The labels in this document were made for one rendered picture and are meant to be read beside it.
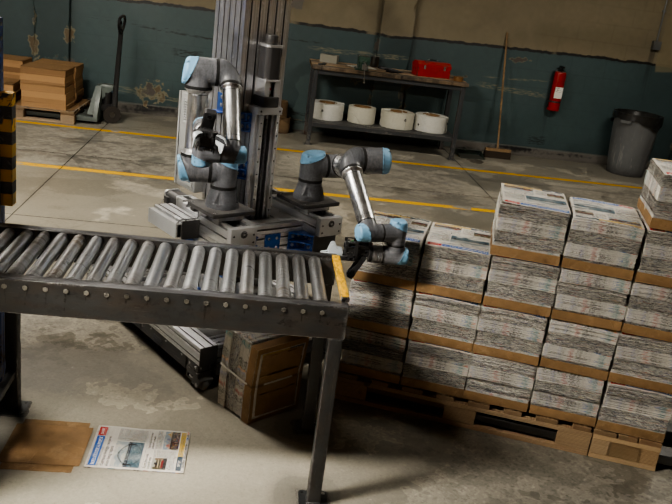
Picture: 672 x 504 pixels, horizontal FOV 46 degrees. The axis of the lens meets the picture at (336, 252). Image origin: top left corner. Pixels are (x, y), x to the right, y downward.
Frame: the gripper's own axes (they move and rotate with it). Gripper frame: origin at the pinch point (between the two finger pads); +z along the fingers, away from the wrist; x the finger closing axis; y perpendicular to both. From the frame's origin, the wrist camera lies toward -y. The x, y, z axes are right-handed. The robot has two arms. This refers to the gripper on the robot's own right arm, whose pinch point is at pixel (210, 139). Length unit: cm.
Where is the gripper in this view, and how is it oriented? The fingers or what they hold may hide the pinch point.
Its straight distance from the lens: 296.2
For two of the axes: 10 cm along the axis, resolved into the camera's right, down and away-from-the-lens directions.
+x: -9.4, -1.6, -3.1
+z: 2.3, 3.5, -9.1
